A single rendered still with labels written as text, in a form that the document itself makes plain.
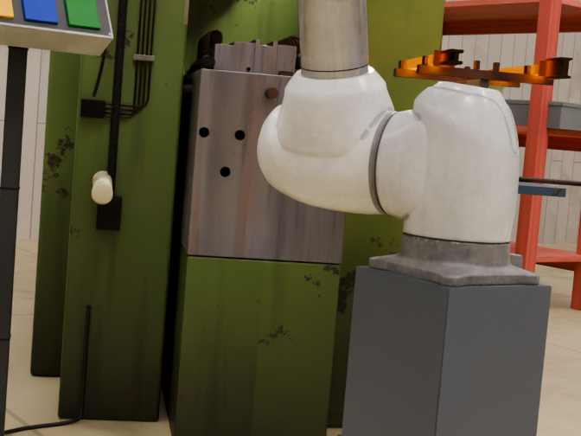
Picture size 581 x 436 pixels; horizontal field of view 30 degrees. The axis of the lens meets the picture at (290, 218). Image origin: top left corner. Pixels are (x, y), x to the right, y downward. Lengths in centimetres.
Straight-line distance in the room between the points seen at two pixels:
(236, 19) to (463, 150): 174
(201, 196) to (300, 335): 42
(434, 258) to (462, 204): 8
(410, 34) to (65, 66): 101
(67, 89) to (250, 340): 100
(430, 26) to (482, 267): 148
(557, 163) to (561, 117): 414
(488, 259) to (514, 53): 743
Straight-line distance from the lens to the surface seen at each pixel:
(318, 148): 157
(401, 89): 289
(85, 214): 280
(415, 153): 151
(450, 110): 151
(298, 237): 264
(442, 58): 239
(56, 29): 245
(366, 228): 288
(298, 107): 157
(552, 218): 937
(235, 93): 260
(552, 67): 246
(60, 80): 323
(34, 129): 666
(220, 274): 263
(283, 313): 266
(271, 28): 317
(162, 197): 280
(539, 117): 523
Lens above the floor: 79
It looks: 5 degrees down
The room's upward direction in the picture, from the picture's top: 5 degrees clockwise
